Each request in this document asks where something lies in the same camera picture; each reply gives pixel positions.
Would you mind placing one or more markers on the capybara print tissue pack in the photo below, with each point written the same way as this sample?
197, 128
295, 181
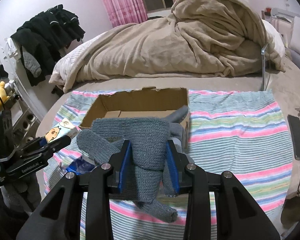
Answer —
64, 127

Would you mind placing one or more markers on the grey knitted gloves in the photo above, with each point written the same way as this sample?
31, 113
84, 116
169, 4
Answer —
148, 170

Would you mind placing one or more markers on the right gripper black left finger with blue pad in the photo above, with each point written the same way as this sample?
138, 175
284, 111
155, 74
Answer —
59, 215

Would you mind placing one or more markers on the grey shelf unit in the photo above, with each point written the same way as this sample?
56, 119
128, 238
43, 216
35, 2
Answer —
24, 121

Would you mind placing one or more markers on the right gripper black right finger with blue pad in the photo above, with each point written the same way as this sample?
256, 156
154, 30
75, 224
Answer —
238, 215

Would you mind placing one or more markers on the black clothes pile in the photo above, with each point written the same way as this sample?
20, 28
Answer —
41, 39

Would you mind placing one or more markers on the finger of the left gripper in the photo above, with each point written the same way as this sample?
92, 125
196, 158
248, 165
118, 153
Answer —
47, 149
31, 146

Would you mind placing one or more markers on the brown cardboard box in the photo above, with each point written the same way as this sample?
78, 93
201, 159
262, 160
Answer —
137, 102

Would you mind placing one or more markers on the metal bed rail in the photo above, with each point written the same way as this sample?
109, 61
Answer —
265, 75

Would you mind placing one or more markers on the beige fleece blanket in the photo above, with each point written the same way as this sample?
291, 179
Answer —
199, 37

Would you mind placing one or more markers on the white pillow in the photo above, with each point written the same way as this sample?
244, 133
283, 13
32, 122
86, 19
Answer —
276, 37

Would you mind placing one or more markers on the black smartphone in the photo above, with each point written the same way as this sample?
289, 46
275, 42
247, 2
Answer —
294, 126

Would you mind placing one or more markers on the blue tissue pack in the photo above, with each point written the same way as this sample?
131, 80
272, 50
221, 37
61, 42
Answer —
80, 166

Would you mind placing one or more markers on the white quilt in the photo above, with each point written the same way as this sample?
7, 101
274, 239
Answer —
64, 65

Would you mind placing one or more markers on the pink curtain left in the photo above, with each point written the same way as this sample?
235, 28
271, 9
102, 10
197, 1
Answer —
122, 12

